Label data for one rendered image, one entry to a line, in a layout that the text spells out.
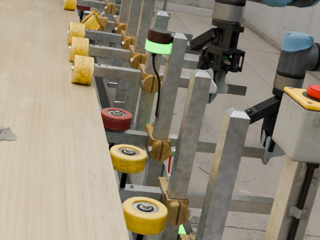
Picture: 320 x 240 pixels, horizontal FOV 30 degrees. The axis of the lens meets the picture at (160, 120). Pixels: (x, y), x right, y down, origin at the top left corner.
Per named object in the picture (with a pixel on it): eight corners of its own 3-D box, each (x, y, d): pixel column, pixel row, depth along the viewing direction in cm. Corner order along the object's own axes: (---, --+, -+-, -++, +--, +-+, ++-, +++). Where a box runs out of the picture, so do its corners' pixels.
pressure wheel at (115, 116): (123, 148, 159) (130, 107, 156) (127, 160, 152) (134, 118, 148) (94, 145, 157) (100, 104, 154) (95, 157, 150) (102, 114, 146)
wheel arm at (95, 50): (220, 71, 207) (223, 61, 206) (223, 74, 204) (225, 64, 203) (76, 51, 197) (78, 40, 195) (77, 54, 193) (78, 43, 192)
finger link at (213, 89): (209, 108, 147) (215, 72, 145) (195, 102, 152) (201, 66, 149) (219, 108, 149) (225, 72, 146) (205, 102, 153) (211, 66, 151)
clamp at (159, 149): (160, 142, 161) (163, 125, 160) (169, 163, 149) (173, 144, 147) (139, 140, 160) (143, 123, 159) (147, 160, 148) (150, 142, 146)
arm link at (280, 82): (281, 77, 151) (271, 69, 159) (277, 94, 153) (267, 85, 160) (309, 80, 153) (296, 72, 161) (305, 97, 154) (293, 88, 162)
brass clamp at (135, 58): (142, 61, 205) (145, 46, 203) (148, 71, 192) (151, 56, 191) (125, 58, 203) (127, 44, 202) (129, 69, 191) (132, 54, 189)
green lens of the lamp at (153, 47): (166, 49, 147) (168, 40, 146) (171, 55, 141) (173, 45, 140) (143, 45, 145) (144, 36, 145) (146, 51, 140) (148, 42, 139)
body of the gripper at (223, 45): (216, 74, 143) (225, 24, 139) (196, 65, 150) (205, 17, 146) (242, 75, 147) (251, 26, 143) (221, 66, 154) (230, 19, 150)
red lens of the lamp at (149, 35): (168, 39, 146) (170, 30, 145) (173, 45, 140) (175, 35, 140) (145, 35, 145) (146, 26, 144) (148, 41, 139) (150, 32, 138)
